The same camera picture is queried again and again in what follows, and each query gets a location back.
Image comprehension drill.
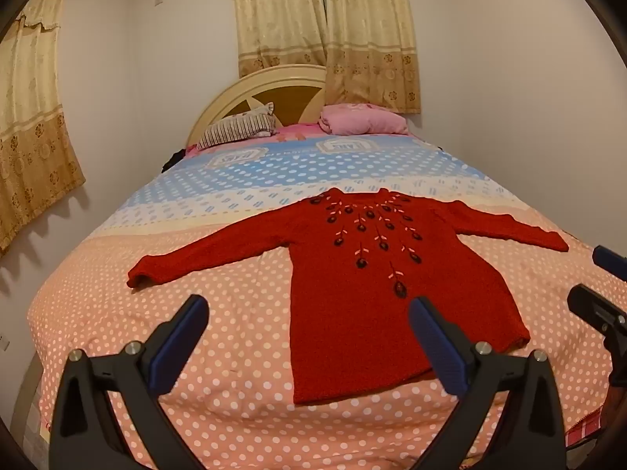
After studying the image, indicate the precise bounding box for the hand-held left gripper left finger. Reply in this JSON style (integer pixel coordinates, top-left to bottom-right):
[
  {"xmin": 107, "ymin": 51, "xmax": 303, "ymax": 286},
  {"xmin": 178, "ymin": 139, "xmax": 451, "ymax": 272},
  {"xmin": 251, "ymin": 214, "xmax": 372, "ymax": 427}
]
[{"xmin": 49, "ymin": 294, "xmax": 211, "ymax": 470}]

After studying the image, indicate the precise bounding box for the striped pillow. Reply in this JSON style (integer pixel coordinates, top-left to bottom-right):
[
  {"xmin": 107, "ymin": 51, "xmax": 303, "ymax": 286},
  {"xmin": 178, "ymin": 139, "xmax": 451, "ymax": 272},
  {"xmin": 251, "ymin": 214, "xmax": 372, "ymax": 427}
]
[{"xmin": 196, "ymin": 103, "xmax": 279, "ymax": 152}]

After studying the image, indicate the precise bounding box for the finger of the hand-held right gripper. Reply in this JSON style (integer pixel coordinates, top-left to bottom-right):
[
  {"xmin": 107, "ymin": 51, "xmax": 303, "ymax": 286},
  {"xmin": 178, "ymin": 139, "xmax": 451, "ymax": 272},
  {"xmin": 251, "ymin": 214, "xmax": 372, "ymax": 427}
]
[
  {"xmin": 567, "ymin": 284, "xmax": 627, "ymax": 348},
  {"xmin": 592, "ymin": 245, "xmax": 627, "ymax": 281}
]

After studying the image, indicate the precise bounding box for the cream wooden headboard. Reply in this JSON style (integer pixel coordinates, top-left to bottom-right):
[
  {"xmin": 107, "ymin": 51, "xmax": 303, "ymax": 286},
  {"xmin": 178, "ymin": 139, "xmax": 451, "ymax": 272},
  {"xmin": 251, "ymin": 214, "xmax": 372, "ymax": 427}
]
[{"xmin": 186, "ymin": 63, "xmax": 328, "ymax": 145}]

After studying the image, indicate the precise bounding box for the beige patterned curtain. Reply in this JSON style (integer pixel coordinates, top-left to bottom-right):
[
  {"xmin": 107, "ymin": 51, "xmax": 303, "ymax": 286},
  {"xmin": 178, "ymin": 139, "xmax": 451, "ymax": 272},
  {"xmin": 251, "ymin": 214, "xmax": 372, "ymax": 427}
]
[
  {"xmin": 323, "ymin": 0, "xmax": 422, "ymax": 114},
  {"xmin": 231, "ymin": 0, "xmax": 328, "ymax": 78},
  {"xmin": 0, "ymin": 0, "xmax": 86, "ymax": 255}
]

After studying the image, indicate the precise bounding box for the dark cloth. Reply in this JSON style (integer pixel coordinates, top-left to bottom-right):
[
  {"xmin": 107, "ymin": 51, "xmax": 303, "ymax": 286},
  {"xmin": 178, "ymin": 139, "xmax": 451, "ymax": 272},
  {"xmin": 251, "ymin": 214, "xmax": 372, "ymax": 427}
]
[{"xmin": 161, "ymin": 146, "xmax": 189, "ymax": 173}]

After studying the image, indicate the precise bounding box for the polka dot bed sheet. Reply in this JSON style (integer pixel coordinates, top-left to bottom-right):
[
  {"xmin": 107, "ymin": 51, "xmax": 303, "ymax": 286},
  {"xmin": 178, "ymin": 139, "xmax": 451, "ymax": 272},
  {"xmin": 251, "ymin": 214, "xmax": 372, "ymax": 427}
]
[{"xmin": 27, "ymin": 127, "xmax": 627, "ymax": 470}]

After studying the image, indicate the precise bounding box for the red embroidered knit sweater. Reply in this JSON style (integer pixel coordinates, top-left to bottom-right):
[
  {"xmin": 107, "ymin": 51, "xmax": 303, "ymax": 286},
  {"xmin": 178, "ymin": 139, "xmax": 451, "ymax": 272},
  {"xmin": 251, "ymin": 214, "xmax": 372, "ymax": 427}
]
[{"xmin": 126, "ymin": 187, "xmax": 570, "ymax": 407}]

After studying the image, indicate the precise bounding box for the pink pillow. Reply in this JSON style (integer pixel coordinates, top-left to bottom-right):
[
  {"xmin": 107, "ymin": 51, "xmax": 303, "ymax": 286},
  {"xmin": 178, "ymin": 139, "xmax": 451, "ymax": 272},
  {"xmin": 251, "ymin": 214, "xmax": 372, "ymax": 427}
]
[{"xmin": 318, "ymin": 103, "xmax": 410, "ymax": 136}]

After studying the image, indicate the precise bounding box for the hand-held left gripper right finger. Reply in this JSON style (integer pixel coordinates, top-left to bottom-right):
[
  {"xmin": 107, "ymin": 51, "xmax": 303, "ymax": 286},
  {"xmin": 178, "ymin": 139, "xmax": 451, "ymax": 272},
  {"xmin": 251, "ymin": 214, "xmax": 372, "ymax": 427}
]
[{"xmin": 408, "ymin": 296, "xmax": 571, "ymax": 470}]

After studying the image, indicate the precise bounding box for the red checked cloth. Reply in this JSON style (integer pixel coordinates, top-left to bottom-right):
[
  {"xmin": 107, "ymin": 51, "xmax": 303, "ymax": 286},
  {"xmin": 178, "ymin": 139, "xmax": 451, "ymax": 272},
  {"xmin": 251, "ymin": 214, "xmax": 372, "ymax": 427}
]
[{"xmin": 563, "ymin": 409, "xmax": 613, "ymax": 448}]

